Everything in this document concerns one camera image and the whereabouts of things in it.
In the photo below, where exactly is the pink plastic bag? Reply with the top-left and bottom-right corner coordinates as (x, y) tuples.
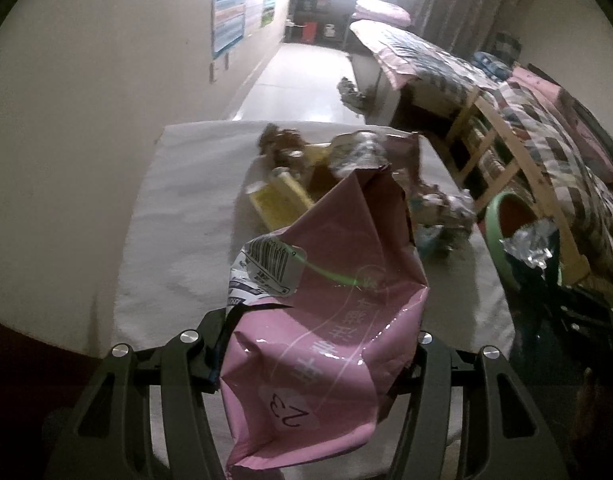
(221, 132), (432, 478)

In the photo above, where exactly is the wooden bed frame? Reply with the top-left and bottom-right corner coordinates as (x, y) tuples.
(444, 85), (593, 287)

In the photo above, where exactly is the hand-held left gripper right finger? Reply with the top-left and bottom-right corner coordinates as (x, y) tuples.
(387, 331), (572, 480)

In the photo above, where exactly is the white bed base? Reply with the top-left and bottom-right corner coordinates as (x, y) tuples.
(349, 51), (403, 127)

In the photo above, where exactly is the grey curtain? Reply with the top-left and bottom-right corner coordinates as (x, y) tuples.
(417, 0), (513, 57)

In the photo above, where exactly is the yellow box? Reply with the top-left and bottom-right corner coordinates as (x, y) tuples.
(247, 167), (316, 233)

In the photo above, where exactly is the pink folded blanket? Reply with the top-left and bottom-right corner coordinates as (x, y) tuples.
(354, 0), (412, 26)

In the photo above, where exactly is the silver foil wrapper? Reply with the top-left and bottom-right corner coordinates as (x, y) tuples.
(501, 217), (561, 272)

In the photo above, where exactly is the dark shelf unit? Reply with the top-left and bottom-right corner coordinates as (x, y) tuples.
(284, 0), (360, 50)

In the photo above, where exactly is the brown crumpled wrapper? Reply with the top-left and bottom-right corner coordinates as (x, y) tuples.
(259, 122), (304, 166)

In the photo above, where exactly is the blue plaid cloth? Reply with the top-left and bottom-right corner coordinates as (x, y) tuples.
(474, 50), (513, 79)

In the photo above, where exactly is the blue pink checked quilt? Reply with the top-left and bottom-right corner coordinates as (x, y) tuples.
(349, 20), (498, 92)

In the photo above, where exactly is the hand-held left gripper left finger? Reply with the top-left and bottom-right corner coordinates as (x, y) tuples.
(74, 310), (237, 480)

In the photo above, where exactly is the grey crumpled wrapper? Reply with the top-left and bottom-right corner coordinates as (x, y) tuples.
(411, 185), (478, 241)

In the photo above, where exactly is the blue striped wall poster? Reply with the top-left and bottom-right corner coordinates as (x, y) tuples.
(211, 0), (247, 59)

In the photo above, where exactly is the red bucket with green rim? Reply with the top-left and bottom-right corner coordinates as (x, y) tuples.
(484, 191), (567, 321)

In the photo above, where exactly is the pair of shoes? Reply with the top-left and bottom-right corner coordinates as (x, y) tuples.
(337, 77), (373, 112)

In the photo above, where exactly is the blue white wrapper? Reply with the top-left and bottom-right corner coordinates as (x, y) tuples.
(417, 225), (468, 262)

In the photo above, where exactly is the plaid patchwork quilt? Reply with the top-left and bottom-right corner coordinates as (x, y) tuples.
(487, 66), (613, 281)

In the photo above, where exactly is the silver crumpled wrapper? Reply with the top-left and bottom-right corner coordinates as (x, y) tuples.
(329, 130), (393, 181)

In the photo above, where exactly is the white table cloth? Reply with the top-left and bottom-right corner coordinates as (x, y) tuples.
(114, 120), (517, 480)

